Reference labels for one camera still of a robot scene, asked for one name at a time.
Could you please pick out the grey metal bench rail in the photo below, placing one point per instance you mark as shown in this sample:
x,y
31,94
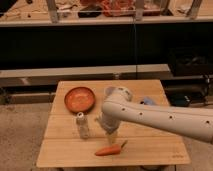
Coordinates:
x,y
52,76

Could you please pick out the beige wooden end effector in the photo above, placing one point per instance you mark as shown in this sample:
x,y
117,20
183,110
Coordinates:
x,y
112,137

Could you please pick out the wooden folding table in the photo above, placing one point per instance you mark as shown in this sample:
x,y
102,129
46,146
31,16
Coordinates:
x,y
62,147

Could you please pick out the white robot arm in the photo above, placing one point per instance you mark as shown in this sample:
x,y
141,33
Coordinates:
x,y
195,123

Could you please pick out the clear plastic bottle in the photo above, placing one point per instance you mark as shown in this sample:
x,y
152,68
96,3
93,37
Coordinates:
x,y
82,125

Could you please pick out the orange round plate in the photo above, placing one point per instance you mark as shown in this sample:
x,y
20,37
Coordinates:
x,y
79,99

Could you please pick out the orange carrot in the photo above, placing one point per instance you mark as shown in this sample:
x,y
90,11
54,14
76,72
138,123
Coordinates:
x,y
111,150

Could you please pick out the black and blue brush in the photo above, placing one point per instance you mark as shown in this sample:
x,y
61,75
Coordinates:
x,y
147,101

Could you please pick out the translucent plastic cup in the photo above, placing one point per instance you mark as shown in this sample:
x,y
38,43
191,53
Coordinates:
x,y
108,91

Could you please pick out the cluttered background shelf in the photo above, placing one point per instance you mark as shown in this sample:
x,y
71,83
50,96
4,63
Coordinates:
x,y
20,13

